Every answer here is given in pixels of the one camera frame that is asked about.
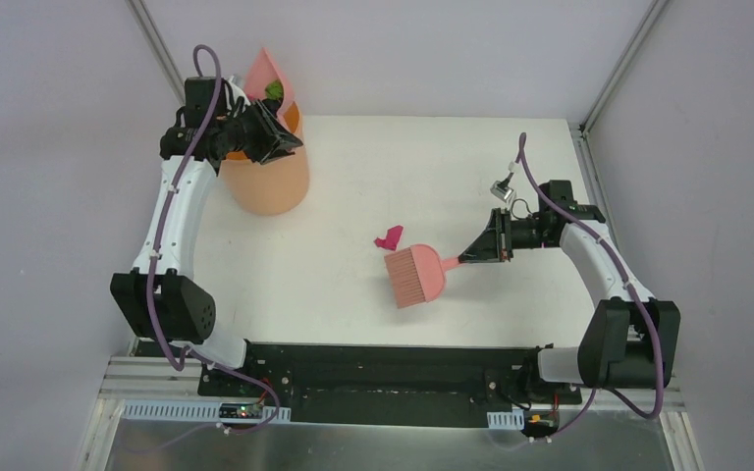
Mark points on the right white cable duct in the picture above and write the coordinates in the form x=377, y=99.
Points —
x=506, y=420

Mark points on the magenta paper scrap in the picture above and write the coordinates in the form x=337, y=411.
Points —
x=392, y=238

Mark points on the orange plastic bucket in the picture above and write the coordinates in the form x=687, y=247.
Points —
x=270, y=189

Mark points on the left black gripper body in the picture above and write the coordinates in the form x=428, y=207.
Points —
x=262, y=130

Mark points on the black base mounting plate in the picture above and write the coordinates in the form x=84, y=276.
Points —
x=403, y=386

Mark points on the green paper scrap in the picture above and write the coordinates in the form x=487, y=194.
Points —
x=274, y=90

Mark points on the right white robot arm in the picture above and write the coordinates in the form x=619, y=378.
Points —
x=630, y=341

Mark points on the pink hand brush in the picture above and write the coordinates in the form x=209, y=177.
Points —
x=417, y=274

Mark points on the pink plastic dustpan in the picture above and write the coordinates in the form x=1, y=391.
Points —
x=265, y=80

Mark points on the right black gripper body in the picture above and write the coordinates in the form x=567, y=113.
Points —
x=516, y=234

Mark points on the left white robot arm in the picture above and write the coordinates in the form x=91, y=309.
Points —
x=158, y=296

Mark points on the white cable duct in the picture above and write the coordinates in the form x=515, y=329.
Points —
x=506, y=420
x=244, y=413

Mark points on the left white cable duct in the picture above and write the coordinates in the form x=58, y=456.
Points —
x=244, y=413

